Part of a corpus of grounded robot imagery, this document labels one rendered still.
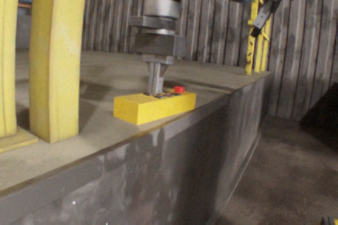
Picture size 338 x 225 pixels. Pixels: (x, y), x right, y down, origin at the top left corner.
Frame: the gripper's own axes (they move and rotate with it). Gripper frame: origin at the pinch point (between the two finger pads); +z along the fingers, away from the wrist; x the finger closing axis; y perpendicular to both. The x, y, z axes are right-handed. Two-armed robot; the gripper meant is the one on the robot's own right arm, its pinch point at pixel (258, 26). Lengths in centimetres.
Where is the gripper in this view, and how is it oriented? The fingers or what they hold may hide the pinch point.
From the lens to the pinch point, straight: 75.2
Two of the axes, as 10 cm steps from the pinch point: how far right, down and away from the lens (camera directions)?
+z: -5.0, 8.5, 1.6
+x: 2.8, -0.2, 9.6
